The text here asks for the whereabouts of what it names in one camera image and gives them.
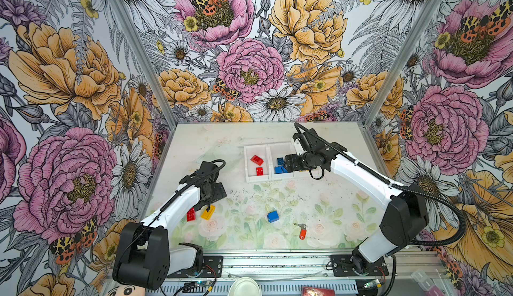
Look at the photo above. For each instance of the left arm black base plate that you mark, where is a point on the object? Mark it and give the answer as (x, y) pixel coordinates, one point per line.
(212, 267)

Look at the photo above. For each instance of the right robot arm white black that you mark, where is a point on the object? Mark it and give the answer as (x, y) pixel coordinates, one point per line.
(405, 210)

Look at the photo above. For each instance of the white round lid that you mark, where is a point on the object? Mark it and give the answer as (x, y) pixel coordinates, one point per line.
(245, 286)

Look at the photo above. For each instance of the cartoon face toy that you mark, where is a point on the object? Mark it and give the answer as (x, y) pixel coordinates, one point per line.
(126, 290)

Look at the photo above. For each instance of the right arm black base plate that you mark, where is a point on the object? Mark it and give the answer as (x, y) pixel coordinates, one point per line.
(346, 265)

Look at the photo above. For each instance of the clear plastic container corner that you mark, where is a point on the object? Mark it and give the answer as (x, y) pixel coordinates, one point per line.
(426, 284)

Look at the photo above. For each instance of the yellow lego brick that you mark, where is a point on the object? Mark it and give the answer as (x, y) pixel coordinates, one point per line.
(208, 212)

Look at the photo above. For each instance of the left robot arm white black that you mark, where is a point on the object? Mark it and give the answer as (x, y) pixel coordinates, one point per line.
(144, 257)

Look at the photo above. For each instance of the red lego brick long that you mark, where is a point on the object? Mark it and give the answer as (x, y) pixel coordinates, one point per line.
(257, 160)

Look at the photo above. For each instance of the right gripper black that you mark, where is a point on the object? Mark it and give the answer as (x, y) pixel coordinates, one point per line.
(291, 161)

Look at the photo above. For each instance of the red box at bottom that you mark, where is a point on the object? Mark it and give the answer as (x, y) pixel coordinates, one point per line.
(315, 291)

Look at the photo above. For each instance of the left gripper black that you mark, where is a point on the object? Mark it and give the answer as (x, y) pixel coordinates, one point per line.
(218, 194)

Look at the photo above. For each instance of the aluminium frame rail front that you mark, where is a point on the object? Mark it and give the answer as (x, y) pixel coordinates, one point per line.
(305, 264)

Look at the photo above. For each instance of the white three-compartment bin tray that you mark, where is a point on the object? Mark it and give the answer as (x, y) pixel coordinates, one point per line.
(269, 153)

